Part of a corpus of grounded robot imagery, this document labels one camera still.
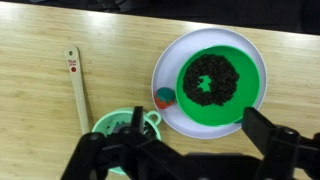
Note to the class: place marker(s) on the white round plate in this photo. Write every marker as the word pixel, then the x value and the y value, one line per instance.
pixel 166 70

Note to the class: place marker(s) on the red toy strawberry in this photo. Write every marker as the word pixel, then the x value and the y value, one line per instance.
pixel 164 98

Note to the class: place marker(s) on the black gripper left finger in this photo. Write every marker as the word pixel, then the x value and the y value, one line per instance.
pixel 110 156

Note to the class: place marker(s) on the light green pot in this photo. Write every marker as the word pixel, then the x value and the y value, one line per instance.
pixel 110 121

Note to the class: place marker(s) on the bright green bowl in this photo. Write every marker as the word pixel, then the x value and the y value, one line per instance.
pixel 248 80

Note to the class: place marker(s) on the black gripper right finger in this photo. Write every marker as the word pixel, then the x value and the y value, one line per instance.
pixel 286 150

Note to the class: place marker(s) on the cream wooden spoon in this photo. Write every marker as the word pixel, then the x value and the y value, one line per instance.
pixel 77 86

